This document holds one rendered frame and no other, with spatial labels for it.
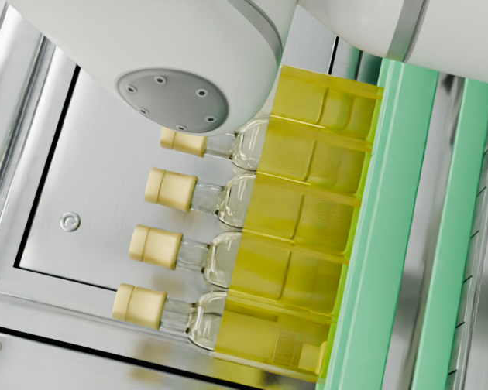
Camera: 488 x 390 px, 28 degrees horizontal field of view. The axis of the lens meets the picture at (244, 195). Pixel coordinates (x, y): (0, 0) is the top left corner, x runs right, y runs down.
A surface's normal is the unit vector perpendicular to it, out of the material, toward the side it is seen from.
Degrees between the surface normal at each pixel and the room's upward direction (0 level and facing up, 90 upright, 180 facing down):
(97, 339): 90
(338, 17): 49
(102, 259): 90
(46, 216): 90
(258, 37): 140
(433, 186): 90
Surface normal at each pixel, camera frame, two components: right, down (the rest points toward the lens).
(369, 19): -0.53, 0.66
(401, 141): 0.06, -0.30
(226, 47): 0.44, 0.50
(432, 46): -0.22, 0.79
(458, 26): -0.19, 0.65
